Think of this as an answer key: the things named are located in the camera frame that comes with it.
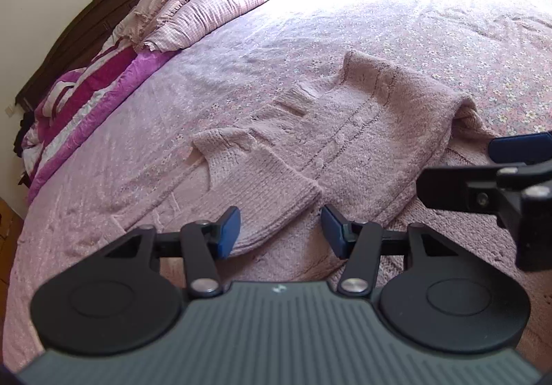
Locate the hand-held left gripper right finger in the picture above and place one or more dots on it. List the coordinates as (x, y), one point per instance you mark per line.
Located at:
(333, 234)

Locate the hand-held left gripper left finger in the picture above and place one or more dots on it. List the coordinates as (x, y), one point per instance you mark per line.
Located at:
(228, 234)

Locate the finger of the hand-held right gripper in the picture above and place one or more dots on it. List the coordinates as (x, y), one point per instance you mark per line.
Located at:
(457, 189)
(513, 148)

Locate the pink knit sweater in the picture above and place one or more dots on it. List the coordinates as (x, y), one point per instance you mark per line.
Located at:
(353, 126)

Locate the floral pink bedspread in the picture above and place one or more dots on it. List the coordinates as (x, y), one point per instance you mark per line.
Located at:
(224, 79)

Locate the magenta and white blanket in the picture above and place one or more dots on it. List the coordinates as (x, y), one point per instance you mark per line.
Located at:
(86, 96)

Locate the dark cloth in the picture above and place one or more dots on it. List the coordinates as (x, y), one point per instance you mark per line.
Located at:
(22, 130)

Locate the pink checked quilt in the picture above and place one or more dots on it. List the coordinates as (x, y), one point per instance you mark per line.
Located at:
(207, 1)

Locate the dark wooden headboard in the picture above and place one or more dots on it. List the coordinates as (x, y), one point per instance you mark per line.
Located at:
(86, 18)

